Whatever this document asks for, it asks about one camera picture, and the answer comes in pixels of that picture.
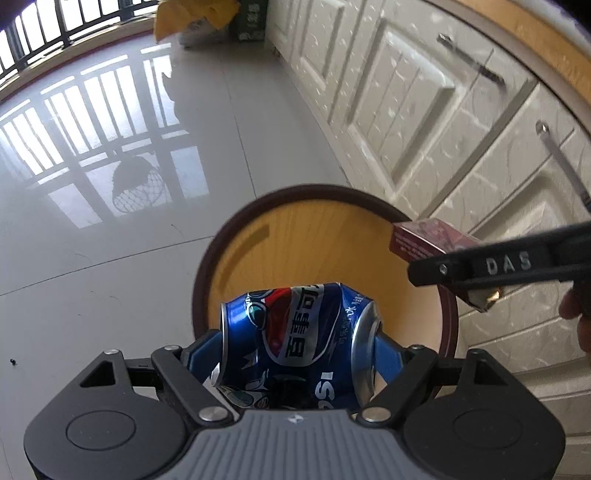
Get red cigarette box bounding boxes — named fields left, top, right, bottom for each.
left=389, top=219, right=504, bottom=313

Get metal drawer handle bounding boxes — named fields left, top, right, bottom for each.
left=436, top=34, right=506, bottom=85
left=534, top=121, right=591, bottom=209

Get person's right hand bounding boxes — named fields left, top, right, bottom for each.
left=558, top=277, right=591, bottom=356

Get crushed blue soda can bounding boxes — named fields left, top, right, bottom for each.
left=217, top=282, right=383, bottom=412

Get wood-look bin with brown rim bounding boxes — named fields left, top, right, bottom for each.
left=191, top=185, right=459, bottom=365

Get dark balcony railing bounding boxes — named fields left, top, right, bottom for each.
left=0, top=0, right=162, bottom=88

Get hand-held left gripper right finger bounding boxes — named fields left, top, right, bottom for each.
left=358, top=329, right=511, bottom=426

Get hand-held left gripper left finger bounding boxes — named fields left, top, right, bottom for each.
left=79, top=329, right=235, bottom=426

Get green carton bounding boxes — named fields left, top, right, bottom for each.
left=229, top=0, right=269, bottom=43

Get white kitchen cabinets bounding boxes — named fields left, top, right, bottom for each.
left=265, top=0, right=591, bottom=437

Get yellow cloth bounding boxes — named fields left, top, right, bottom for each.
left=154, top=0, right=241, bottom=42

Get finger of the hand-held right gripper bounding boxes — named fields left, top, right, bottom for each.
left=407, top=223, right=591, bottom=288

